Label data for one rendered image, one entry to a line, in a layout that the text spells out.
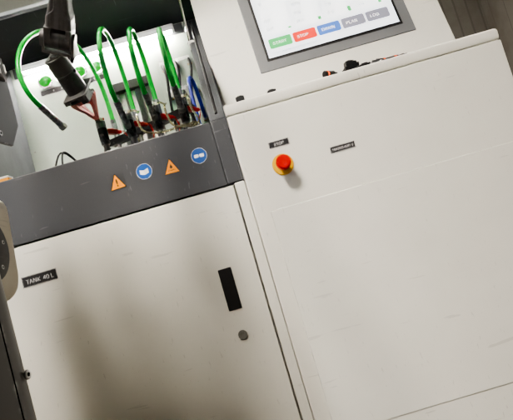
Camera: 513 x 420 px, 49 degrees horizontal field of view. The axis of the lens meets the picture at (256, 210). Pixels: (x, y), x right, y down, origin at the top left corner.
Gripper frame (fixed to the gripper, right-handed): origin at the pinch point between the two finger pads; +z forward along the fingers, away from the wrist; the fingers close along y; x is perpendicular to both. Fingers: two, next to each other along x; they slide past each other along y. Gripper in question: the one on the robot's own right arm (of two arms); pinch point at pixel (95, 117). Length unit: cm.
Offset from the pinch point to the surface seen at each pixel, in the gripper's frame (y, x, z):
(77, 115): 29.0, 20.1, 9.9
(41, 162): 18.1, 35.5, 15.8
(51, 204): -34.4, 5.6, 1.3
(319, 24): 22, -66, 9
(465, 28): 197, -144, 123
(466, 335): -59, -77, 58
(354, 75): -14, -71, 8
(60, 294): -50, 9, 16
